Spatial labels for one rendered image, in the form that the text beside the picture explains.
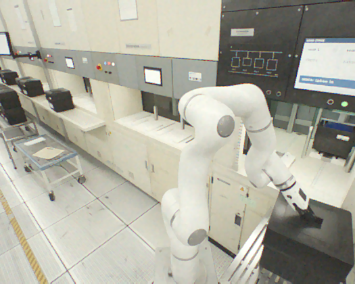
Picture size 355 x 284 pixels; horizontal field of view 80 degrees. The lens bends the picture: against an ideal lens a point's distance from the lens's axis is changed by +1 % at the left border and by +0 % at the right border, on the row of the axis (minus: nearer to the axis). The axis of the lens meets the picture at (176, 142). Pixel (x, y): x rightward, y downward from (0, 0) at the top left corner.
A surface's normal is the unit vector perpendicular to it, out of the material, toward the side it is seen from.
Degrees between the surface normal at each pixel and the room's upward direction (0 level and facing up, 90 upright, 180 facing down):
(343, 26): 90
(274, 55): 90
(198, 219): 63
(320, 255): 90
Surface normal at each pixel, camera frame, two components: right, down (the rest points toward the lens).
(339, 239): -0.03, -0.88
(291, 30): -0.68, 0.36
